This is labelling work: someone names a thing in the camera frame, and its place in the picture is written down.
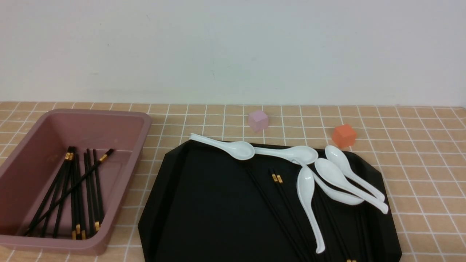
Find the long black chopstick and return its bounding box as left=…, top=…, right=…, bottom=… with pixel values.
left=239, top=163, right=307, bottom=262

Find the pink cube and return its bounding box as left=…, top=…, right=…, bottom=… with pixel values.
left=248, top=110, right=269, bottom=132

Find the white spoon far left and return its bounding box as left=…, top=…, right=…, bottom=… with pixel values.
left=189, top=133, right=255, bottom=160

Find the orange cube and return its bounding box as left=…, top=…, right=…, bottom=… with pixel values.
left=332, top=124, right=358, bottom=148

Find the black chopstick tray lower right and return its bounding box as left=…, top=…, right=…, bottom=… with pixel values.
left=317, top=195, right=356, bottom=262

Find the black chopstick bin left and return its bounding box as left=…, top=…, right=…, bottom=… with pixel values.
left=24, top=146, right=75, bottom=236

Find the white spoon upright middle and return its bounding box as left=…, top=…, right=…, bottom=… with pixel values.
left=296, top=165, right=325, bottom=254

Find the crossing black chopstick in bin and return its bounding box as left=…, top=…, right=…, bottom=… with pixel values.
left=23, top=148, right=115, bottom=240

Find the white spoon top middle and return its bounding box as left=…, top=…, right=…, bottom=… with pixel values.
left=254, top=146, right=319, bottom=165

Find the gold banded chopstick tray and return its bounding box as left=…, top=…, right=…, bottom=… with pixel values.
left=273, top=168, right=321, bottom=262
left=268, top=168, right=315, bottom=262

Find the gold banded chopstick tray right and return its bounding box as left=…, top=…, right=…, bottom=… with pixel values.
left=273, top=168, right=321, bottom=262

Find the white spoon middle right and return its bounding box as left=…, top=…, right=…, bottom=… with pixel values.
left=315, top=158, right=389, bottom=214

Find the gold banded chopstick tray left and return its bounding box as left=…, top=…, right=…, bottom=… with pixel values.
left=268, top=168, right=315, bottom=262

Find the pink plastic bin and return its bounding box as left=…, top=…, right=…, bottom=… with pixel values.
left=0, top=109, right=152, bottom=256

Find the white spoon far right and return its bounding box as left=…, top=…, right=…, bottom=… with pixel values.
left=325, top=145, right=386, bottom=202

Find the white spoon under others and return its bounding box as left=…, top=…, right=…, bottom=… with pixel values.
left=292, top=159, right=363, bottom=206

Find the black octagonal tray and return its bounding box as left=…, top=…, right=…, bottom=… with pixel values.
left=138, top=140, right=402, bottom=262

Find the black chopstick bin right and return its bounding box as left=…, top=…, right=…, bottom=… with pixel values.
left=95, top=167, right=104, bottom=232

